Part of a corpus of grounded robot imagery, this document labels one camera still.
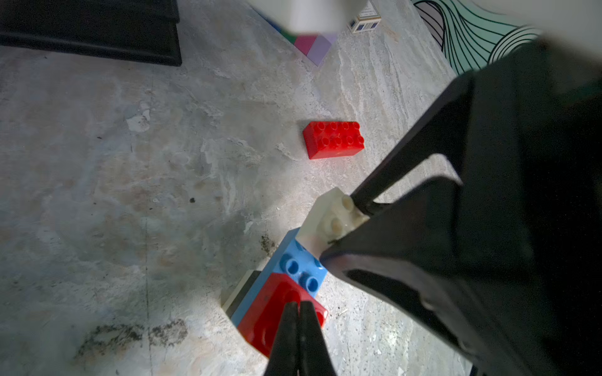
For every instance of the red square lego brick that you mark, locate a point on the red square lego brick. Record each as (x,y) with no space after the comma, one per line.
(260,323)

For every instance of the cream square lego brick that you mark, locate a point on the cream square lego brick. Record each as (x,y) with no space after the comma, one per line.
(233,291)
(333,216)

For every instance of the playing card box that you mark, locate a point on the playing card box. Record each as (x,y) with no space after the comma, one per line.
(367,20)

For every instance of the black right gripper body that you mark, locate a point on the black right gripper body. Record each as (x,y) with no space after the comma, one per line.
(529,219)

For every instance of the light blue long lego brick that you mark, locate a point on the light blue long lego brick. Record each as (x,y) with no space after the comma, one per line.
(290,258)

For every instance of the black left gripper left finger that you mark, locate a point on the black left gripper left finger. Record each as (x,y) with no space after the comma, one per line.
(284,358)

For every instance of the red long lego brick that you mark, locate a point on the red long lego brick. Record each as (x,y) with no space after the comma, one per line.
(333,139)

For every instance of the green long lego brick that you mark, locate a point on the green long lego brick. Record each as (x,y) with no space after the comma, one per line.
(290,37)

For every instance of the black square lego brick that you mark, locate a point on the black square lego brick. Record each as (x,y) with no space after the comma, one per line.
(242,296)

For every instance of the lilac square lego brick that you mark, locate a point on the lilac square lego brick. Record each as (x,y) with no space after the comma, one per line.
(320,47)

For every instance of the magenta square lego brick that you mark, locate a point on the magenta square lego brick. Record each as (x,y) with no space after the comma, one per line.
(304,43)

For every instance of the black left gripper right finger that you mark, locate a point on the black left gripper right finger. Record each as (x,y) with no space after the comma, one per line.
(314,359)

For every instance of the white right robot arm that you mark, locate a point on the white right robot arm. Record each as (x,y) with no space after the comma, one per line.
(472,36)

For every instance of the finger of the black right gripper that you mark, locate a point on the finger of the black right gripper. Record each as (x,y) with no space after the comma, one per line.
(405,255)
(442,129)

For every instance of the black green chessboard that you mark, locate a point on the black green chessboard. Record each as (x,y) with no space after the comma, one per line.
(141,31)

